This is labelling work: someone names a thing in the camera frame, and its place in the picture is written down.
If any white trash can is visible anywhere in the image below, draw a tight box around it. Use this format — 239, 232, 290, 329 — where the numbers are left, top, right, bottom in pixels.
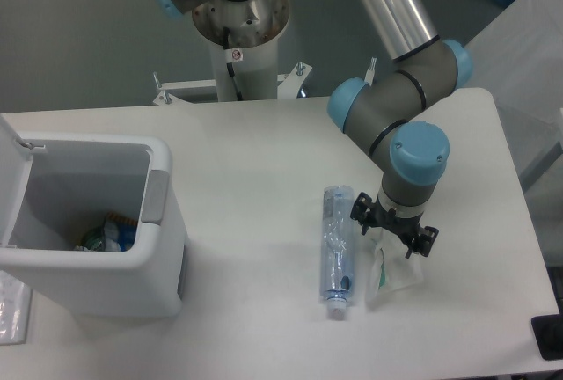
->
1, 121, 187, 318

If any green wrapper in bin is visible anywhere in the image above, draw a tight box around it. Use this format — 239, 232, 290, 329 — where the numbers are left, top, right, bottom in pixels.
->
74, 226, 106, 252

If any white metal base frame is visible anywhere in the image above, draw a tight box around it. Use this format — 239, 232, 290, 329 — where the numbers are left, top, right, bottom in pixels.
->
151, 57, 378, 106

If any black device at edge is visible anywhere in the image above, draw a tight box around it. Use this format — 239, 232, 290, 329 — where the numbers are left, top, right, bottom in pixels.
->
531, 314, 562, 361

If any clear crushed plastic bottle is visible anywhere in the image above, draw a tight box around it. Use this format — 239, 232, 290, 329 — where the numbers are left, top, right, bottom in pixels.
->
319, 185, 355, 321

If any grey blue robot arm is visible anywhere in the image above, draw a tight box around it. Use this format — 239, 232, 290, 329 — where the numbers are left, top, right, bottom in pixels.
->
156, 0, 472, 256

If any blue snack wrapper in bin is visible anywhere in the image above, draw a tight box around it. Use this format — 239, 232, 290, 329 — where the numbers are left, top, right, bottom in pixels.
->
102, 212, 138, 252

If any white plastic wrapper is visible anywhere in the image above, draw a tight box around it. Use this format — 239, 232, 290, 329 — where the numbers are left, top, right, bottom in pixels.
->
365, 228, 424, 306

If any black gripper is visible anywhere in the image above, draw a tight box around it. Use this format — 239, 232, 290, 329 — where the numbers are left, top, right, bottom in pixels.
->
350, 192, 439, 259

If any clear plastic sheet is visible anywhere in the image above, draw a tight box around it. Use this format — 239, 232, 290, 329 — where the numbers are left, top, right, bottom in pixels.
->
1, 271, 33, 346

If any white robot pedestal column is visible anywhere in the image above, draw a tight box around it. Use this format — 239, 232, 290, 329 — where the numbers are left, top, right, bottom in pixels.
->
192, 0, 289, 102

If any black cable on pedestal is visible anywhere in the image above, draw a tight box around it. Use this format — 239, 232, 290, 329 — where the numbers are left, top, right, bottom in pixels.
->
222, 26, 245, 102

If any white side cabinet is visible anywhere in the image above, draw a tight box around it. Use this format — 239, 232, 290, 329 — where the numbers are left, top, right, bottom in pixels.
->
467, 0, 562, 201

